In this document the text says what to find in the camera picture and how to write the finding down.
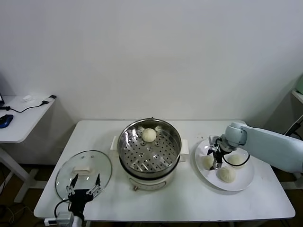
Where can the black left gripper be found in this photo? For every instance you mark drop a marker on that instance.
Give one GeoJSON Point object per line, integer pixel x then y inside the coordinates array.
{"type": "Point", "coordinates": [79, 198]}

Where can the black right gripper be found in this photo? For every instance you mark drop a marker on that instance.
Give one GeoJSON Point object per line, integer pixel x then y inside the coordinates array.
{"type": "Point", "coordinates": [218, 156]}

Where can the white steamed baozi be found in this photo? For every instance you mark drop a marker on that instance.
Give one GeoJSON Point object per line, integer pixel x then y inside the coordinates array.
{"type": "Point", "coordinates": [149, 135]}
{"type": "Point", "coordinates": [236, 160]}
{"type": "Point", "coordinates": [226, 174]}
{"type": "Point", "coordinates": [207, 162]}

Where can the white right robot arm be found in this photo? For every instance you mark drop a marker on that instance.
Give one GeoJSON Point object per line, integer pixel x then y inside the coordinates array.
{"type": "Point", "coordinates": [260, 142]}

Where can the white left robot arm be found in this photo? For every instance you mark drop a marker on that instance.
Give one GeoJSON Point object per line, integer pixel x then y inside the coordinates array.
{"type": "Point", "coordinates": [78, 222]}

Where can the perforated steel steamer basket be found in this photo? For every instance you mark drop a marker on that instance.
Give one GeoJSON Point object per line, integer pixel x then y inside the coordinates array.
{"type": "Point", "coordinates": [127, 134]}

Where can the white ceramic plate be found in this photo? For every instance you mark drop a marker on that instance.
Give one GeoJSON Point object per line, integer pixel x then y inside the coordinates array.
{"type": "Point", "coordinates": [241, 177]}

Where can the white electric cooking pot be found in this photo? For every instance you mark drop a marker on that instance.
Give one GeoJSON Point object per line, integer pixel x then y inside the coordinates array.
{"type": "Point", "coordinates": [146, 184]}

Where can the white side desk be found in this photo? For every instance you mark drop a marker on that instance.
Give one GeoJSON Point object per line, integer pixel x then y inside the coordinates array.
{"type": "Point", "coordinates": [30, 118]}

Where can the black white adapter dongle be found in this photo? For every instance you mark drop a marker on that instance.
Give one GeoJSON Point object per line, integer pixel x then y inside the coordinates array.
{"type": "Point", "coordinates": [52, 97]}

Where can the blue computer mouse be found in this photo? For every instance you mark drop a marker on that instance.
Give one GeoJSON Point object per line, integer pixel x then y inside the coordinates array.
{"type": "Point", "coordinates": [6, 121]}

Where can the small white crumpled paper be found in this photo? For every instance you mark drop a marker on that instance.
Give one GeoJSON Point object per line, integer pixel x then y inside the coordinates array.
{"type": "Point", "coordinates": [27, 98]}

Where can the white shelf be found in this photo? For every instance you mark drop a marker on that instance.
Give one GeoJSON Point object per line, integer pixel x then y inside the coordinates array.
{"type": "Point", "coordinates": [298, 97]}

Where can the mint green appliance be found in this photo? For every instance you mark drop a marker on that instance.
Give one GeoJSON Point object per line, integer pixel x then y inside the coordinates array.
{"type": "Point", "coordinates": [300, 85]}

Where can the dark laptop screen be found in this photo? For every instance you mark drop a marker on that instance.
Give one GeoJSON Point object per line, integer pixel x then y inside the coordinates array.
{"type": "Point", "coordinates": [1, 99]}

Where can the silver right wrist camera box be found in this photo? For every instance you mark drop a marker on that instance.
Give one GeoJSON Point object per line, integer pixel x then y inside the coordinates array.
{"type": "Point", "coordinates": [214, 140]}

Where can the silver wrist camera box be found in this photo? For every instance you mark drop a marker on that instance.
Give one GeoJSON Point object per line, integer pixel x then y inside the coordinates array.
{"type": "Point", "coordinates": [64, 217]}
{"type": "Point", "coordinates": [214, 140]}

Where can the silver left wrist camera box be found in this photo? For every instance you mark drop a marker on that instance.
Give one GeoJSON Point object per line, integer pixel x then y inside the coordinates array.
{"type": "Point", "coordinates": [64, 217]}

